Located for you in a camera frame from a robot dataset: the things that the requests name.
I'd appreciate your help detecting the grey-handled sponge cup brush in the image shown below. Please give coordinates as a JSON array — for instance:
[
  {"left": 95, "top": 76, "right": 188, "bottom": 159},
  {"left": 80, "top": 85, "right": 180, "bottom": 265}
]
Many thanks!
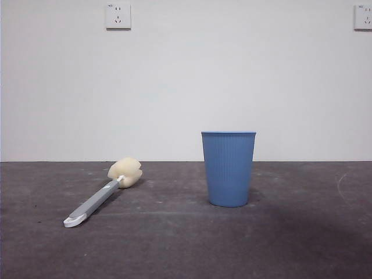
[{"left": 63, "top": 156, "right": 144, "bottom": 229}]

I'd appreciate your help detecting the blue ribbed plastic cup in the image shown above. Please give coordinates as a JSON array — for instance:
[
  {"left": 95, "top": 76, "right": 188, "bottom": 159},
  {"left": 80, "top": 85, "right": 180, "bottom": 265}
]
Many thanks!
[{"left": 201, "top": 131, "right": 257, "bottom": 208}]

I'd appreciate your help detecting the white wall socket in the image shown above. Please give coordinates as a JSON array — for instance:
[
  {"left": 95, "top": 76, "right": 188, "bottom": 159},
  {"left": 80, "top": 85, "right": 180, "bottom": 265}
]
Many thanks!
[
  {"left": 105, "top": 3, "right": 132, "bottom": 30},
  {"left": 353, "top": 4, "right": 372, "bottom": 31}
]

